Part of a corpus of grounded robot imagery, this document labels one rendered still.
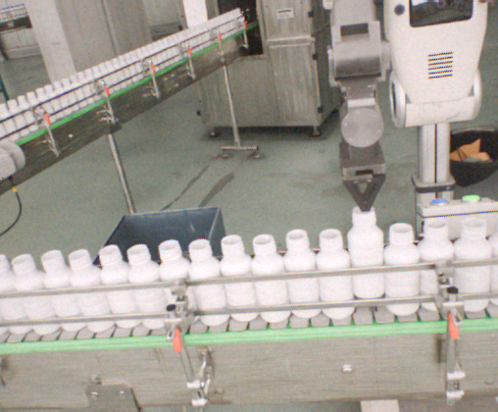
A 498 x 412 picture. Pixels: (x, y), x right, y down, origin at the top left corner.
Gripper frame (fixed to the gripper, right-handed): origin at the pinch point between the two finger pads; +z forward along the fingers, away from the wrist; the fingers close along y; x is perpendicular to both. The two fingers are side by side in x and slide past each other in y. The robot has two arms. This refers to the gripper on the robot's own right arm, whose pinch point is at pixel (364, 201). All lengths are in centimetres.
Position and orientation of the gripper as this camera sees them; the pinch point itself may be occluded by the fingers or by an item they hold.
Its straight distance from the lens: 88.5
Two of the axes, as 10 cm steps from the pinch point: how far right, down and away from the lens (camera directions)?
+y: -1.0, 5.0, -8.6
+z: 1.7, 8.6, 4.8
